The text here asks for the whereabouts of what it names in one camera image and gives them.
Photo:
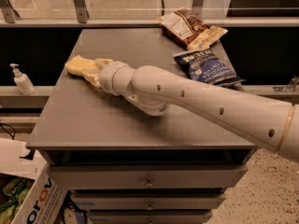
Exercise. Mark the green snack packets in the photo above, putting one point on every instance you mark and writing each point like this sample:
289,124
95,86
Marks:
15,192

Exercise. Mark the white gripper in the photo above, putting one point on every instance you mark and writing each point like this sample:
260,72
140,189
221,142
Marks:
106,76

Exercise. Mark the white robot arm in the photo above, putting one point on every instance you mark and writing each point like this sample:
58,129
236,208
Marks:
267,123

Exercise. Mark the brown chip bag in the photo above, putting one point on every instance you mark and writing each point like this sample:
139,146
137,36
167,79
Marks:
188,30

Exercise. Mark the white cardboard box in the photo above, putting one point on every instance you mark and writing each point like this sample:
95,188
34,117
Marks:
28,193

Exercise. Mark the grey drawer cabinet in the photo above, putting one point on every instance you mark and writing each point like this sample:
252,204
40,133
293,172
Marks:
123,166

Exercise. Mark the metal bracket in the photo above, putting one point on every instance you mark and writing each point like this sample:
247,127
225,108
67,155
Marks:
290,86

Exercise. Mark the yellow sponge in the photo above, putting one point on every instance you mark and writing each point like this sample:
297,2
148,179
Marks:
78,64

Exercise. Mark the blue chip bag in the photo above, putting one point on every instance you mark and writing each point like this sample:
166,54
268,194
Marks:
204,66

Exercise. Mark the white pump bottle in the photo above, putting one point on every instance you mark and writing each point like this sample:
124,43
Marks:
22,81

